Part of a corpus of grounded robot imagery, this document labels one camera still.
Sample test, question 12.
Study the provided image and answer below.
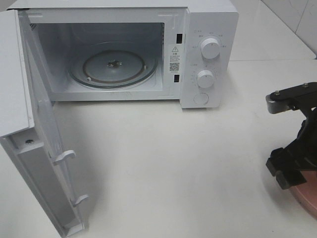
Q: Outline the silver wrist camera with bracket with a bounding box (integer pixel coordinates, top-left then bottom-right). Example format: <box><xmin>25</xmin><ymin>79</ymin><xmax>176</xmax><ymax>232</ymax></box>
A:
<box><xmin>265</xmin><ymin>82</ymin><xmax>317</xmax><ymax>116</ymax></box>

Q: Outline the glass microwave turntable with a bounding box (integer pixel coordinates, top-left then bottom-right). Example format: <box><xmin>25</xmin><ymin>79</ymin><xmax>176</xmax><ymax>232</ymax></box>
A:
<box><xmin>68</xmin><ymin>42</ymin><xmax>162</xmax><ymax>89</ymax></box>

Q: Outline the pink round plate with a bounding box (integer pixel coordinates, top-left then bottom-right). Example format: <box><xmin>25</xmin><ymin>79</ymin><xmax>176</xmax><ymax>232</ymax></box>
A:
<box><xmin>290</xmin><ymin>171</ymin><xmax>317</xmax><ymax>218</ymax></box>

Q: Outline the round door release button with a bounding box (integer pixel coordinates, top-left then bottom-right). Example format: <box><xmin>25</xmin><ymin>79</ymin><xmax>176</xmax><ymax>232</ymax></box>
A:
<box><xmin>194</xmin><ymin>93</ymin><xmax>209</xmax><ymax>105</ymax></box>

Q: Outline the white microwave door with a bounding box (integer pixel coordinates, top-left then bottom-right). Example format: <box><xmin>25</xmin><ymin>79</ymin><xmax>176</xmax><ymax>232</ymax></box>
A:
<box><xmin>0</xmin><ymin>9</ymin><xmax>88</xmax><ymax>238</ymax></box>

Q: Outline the upper white power knob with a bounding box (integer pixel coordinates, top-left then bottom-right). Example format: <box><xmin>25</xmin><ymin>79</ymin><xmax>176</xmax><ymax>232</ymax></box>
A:
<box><xmin>200</xmin><ymin>36</ymin><xmax>220</xmax><ymax>60</ymax></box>

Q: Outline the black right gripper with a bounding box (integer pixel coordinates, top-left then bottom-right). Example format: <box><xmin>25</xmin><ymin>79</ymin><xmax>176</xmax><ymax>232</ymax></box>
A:
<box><xmin>266</xmin><ymin>108</ymin><xmax>317</xmax><ymax>190</ymax></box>

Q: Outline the white warning label sticker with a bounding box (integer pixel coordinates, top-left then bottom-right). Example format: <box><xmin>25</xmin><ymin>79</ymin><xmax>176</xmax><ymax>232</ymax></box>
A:
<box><xmin>167</xmin><ymin>44</ymin><xmax>184</xmax><ymax>74</ymax></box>

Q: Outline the white microwave oven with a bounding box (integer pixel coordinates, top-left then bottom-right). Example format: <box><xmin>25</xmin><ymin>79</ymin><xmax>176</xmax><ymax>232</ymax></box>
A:
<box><xmin>6</xmin><ymin>0</ymin><xmax>239</xmax><ymax>109</ymax></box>

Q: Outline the lower white timer knob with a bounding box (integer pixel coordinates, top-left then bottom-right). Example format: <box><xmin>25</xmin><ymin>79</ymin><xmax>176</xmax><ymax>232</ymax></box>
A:
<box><xmin>197</xmin><ymin>70</ymin><xmax>215</xmax><ymax>89</ymax></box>

